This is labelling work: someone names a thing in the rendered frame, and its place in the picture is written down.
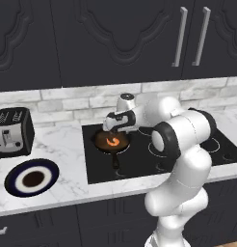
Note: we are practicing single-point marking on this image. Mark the black cast iron pan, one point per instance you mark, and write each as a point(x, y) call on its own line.
point(102, 143)

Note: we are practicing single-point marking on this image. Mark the navy and white plate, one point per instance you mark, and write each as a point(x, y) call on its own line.
point(32, 178)

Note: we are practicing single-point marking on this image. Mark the orange shrimp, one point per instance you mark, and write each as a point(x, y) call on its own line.
point(113, 142)

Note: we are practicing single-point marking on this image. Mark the silver and black toaster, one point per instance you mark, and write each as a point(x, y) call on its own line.
point(13, 133)

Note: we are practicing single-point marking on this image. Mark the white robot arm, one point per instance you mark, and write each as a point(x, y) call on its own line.
point(184, 167)

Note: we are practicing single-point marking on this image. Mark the dark cupboard door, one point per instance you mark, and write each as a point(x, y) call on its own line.
point(24, 41)
point(223, 35)
point(120, 38)

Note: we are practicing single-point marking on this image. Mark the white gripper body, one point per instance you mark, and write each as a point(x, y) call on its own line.
point(111, 123)

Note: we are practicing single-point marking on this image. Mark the black glass hob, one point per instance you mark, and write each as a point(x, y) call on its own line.
point(136, 160)

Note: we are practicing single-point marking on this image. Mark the dark base cupboard front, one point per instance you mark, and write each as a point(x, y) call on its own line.
point(114, 222)
point(221, 212)
point(37, 228)

